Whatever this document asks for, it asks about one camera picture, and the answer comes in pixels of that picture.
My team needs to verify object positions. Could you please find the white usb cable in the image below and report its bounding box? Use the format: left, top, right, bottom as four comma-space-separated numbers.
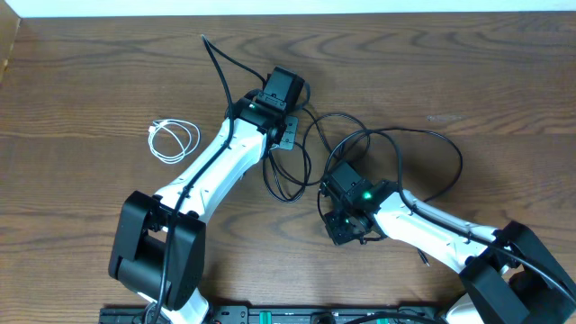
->
147, 118, 202, 166

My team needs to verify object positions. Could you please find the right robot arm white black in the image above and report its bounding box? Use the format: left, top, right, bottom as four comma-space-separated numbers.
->
319, 161, 575, 323

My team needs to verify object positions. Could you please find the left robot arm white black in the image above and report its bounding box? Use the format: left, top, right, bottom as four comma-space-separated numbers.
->
108, 67, 305, 323

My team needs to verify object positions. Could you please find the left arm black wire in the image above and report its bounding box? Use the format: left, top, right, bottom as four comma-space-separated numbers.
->
143, 34, 269, 324

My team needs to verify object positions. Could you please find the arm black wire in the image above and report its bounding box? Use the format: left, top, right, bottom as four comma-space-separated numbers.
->
143, 34, 269, 324
391, 179, 576, 302

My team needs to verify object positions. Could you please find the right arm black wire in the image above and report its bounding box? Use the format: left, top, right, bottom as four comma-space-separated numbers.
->
391, 179, 576, 302

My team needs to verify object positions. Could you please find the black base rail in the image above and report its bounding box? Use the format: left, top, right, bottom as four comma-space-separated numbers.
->
98, 304, 451, 324

